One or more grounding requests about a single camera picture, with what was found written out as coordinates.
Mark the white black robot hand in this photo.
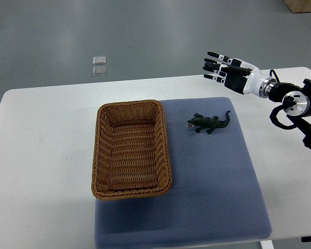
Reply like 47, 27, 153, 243
203, 52, 275, 98

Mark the white table leg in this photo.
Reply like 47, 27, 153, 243
260, 240, 274, 249

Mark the blue quilted mat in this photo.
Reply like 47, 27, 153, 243
94, 97, 272, 248

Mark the dark green toy crocodile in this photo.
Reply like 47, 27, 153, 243
187, 110, 231, 134

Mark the brown wicker basket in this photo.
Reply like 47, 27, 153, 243
91, 100, 172, 200

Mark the wooden box corner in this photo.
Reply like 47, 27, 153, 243
284, 0, 311, 13

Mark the upper clear floor tile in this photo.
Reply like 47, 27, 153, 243
93, 56, 106, 65

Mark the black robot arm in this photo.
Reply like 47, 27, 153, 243
266, 79, 311, 150

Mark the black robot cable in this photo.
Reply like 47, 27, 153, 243
269, 69, 281, 84

